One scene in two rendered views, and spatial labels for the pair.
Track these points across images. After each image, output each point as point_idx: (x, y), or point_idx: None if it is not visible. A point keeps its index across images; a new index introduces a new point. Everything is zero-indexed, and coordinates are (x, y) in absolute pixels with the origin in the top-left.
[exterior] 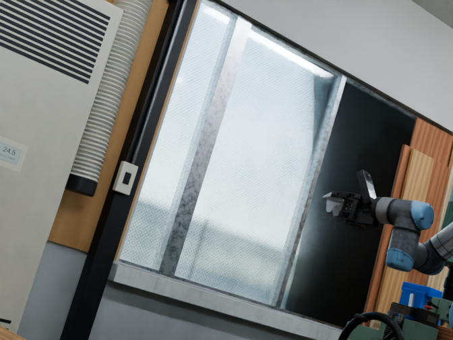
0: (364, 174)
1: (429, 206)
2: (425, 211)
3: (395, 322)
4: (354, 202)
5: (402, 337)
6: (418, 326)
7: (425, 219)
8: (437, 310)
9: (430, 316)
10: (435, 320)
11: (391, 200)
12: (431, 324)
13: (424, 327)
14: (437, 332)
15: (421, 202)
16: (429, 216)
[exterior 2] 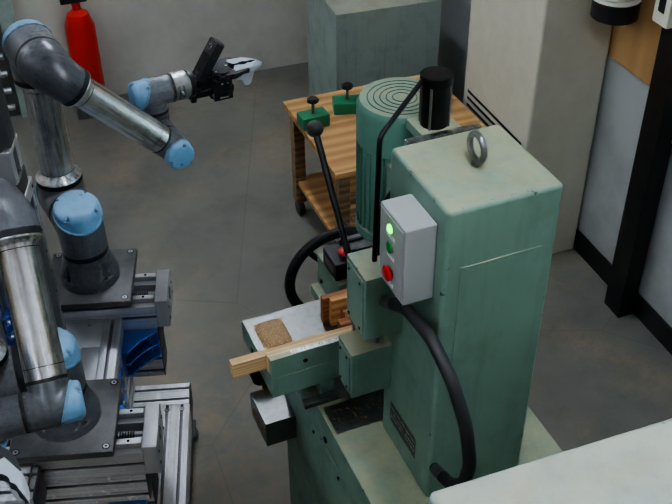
0: (207, 42)
1: (128, 86)
2: (127, 90)
3: (310, 240)
4: None
5: (293, 257)
6: (320, 263)
7: (129, 98)
8: None
9: (326, 258)
10: (332, 269)
11: (181, 74)
12: (329, 271)
13: (324, 268)
14: (337, 288)
15: (137, 80)
16: (131, 96)
